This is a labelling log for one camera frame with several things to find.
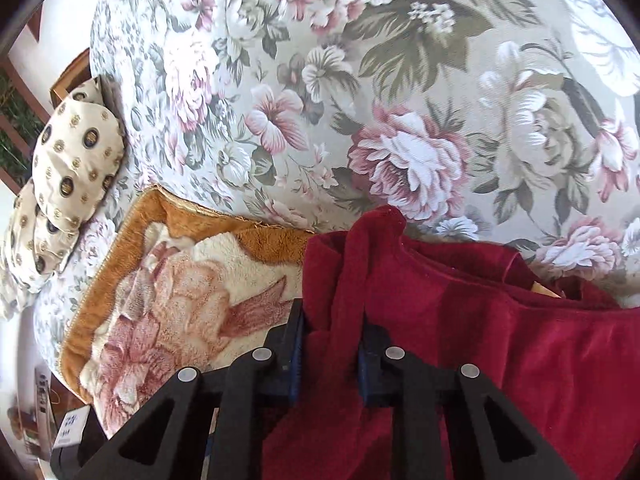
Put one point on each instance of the dark red sweater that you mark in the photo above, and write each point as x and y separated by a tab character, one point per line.
569	362

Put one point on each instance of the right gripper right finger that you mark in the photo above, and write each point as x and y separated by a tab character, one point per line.
449	424

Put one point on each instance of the plush floral fleece blanket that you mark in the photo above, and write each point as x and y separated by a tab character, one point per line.
180	286

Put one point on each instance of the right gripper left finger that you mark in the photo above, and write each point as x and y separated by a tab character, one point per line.
208	425

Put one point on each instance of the cream patterned pillow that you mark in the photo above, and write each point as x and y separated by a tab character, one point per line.
76	157
32	250

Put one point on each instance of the floral bed sheet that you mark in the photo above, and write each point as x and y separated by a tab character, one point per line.
512	121

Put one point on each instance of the wooden chair frame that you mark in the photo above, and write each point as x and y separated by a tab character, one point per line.
75	74

